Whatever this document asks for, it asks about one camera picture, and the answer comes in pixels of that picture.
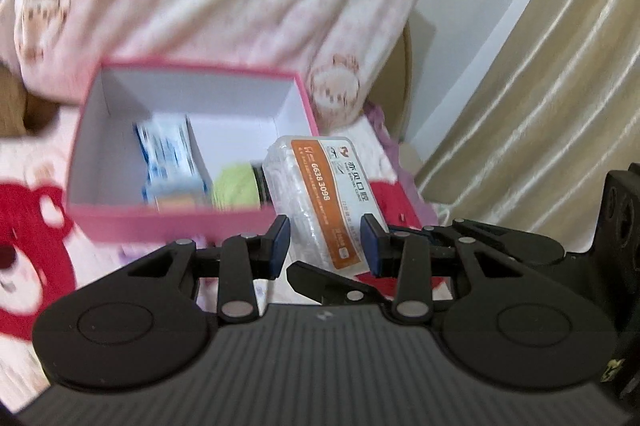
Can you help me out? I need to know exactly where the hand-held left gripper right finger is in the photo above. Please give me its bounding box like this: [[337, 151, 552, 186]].
[[360, 213, 531, 326]]

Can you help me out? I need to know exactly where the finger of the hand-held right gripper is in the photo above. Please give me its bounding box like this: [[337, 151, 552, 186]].
[[387, 218, 568, 267], [286, 261, 398, 307]]

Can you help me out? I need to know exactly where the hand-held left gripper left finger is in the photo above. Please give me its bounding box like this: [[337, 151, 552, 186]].
[[100, 215, 292, 326]]

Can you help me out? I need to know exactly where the clear box with orange label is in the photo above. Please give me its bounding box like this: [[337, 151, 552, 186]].
[[262, 136, 388, 274]]

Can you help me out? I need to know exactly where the green yarn ball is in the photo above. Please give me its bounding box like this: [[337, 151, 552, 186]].
[[211, 161, 276, 211]]

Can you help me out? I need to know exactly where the pink cardboard box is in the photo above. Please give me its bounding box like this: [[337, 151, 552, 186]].
[[65, 58, 321, 247]]

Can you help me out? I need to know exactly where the blue white wet wipes pack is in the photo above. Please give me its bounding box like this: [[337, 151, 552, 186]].
[[132, 116, 211, 207]]

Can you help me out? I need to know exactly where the beige headboard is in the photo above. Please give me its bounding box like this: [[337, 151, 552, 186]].
[[387, 18, 438, 179]]

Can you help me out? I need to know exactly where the beige curtain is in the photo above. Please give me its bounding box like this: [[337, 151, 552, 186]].
[[415, 0, 640, 252]]

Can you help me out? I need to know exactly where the red bear printed blanket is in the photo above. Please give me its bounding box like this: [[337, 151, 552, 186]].
[[0, 106, 453, 412]]

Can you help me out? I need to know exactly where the brown pillow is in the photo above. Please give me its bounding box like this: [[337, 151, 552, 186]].
[[0, 66, 61, 139]]

